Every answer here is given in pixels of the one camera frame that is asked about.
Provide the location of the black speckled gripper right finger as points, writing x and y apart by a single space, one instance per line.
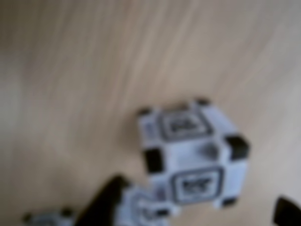
288 212

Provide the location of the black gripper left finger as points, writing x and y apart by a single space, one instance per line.
103 202

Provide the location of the white cube with stacked-diamonds symbol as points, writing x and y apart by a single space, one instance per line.
141 212

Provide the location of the white cube with crossed-lines symbol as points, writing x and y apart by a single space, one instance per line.
195 150

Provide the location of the white cube with lightning symbol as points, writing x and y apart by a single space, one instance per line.
44 220

